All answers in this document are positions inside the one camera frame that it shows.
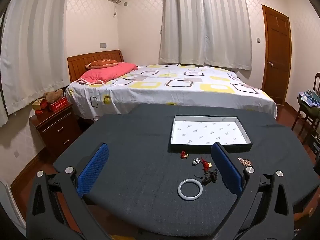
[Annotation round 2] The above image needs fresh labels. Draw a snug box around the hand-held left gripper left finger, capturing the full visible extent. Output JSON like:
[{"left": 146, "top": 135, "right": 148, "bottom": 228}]
[{"left": 26, "top": 142, "right": 110, "bottom": 240}]

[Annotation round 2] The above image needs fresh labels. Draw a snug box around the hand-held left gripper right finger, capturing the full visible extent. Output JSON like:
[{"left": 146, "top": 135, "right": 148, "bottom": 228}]
[{"left": 211, "top": 142, "right": 295, "bottom": 240}]

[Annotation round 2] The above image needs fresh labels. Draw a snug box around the black cord pendant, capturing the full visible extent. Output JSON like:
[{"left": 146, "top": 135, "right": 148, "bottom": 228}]
[{"left": 194, "top": 169, "right": 219, "bottom": 186}]

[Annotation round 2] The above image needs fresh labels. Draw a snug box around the red knotted cord charm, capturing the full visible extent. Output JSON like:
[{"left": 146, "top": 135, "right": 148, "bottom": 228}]
[{"left": 200, "top": 157, "right": 213, "bottom": 172}]

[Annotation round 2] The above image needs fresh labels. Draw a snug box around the green shallow box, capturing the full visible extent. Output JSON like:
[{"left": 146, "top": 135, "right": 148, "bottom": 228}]
[{"left": 169, "top": 115, "right": 253, "bottom": 153}]

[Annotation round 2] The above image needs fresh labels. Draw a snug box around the white jade bangle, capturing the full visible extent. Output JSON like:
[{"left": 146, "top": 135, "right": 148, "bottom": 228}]
[{"left": 178, "top": 179, "right": 201, "bottom": 202}]

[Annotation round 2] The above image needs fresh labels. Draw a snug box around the dark wooden nightstand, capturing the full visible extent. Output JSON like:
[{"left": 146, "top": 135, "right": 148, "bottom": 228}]
[{"left": 29, "top": 104, "right": 83, "bottom": 158}]

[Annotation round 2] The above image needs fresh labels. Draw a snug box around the red gift box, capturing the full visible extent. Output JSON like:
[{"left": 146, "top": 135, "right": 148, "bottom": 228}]
[{"left": 49, "top": 97, "right": 69, "bottom": 112}]

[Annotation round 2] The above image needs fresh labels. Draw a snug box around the gold and red box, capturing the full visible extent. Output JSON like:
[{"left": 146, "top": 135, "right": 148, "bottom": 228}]
[{"left": 31, "top": 99, "right": 49, "bottom": 115}]

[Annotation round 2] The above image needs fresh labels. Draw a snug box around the brown teddy bear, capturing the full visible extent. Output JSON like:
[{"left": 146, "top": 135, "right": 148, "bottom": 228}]
[{"left": 44, "top": 89, "right": 64, "bottom": 103}]

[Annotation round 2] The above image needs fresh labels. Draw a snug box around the wooden chair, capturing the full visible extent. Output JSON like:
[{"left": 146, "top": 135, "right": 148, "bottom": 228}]
[{"left": 291, "top": 72, "right": 320, "bottom": 145}]

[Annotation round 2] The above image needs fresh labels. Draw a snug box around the bed with patterned sheet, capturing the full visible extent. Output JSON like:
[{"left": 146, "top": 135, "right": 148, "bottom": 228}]
[{"left": 66, "top": 64, "right": 278, "bottom": 123}]

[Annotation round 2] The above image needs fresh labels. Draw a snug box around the pink pillow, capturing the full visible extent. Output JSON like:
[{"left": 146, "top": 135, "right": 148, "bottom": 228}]
[{"left": 75, "top": 62, "right": 138, "bottom": 84}]

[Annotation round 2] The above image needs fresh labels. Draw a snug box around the wooden headboard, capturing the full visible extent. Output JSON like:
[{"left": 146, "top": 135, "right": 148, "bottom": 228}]
[{"left": 67, "top": 50, "right": 125, "bottom": 83}]

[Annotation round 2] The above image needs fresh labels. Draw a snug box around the orange cushion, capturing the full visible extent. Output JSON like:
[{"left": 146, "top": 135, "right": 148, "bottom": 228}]
[{"left": 85, "top": 59, "right": 119, "bottom": 70}]

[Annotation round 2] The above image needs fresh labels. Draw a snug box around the pile of clothes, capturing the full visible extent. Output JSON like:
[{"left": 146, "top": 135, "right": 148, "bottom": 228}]
[{"left": 297, "top": 89, "right": 320, "bottom": 117}]

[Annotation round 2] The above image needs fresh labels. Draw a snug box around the brown wooden door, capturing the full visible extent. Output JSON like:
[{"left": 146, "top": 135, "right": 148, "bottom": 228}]
[{"left": 261, "top": 4, "right": 292, "bottom": 105}]

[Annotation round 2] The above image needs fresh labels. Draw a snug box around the white window curtain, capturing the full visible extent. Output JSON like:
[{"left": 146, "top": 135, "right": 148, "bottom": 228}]
[
  {"left": 0, "top": 0, "right": 73, "bottom": 127},
  {"left": 159, "top": 0, "right": 252, "bottom": 71}
]

